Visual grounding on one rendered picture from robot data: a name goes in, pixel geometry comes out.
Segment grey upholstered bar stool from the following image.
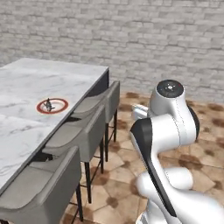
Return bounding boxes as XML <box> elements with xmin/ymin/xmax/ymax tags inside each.
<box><xmin>0</xmin><ymin>145</ymin><xmax>85</xmax><ymax>224</ymax></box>
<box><xmin>71</xmin><ymin>80</ymin><xmax>122</xmax><ymax>163</ymax></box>
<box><xmin>42</xmin><ymin>104</ymin><xmax>107</xmax><ymax>205</ymax></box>

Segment dark grey fish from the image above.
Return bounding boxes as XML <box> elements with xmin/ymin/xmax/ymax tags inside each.
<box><xmin>43</xmin><ymin>98</ymin><xmax>56</xmax><ymax>113</ymax></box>

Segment red rimmed white plate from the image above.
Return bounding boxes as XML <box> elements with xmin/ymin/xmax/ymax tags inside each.
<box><xmin>36</xmin><ymin>97</ymin><xmax>70</xmax><ymax>116</ymax></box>

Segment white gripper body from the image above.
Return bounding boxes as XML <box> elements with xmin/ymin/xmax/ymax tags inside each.
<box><xmin>131</xmin><ymin>103</ymin><xmax>151</xmax><ymax>122</ymax></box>

